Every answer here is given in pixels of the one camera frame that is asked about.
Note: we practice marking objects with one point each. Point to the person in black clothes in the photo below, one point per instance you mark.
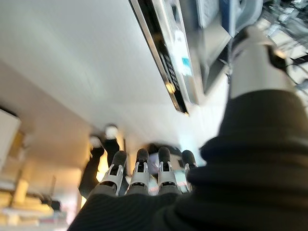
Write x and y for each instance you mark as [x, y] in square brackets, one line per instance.
[108, 149]

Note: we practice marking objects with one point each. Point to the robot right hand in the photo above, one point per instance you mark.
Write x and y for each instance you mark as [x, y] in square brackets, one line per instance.
[240, 168]

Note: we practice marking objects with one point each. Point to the white cupboard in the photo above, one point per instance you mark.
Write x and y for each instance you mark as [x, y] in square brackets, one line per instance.
[8, 137]

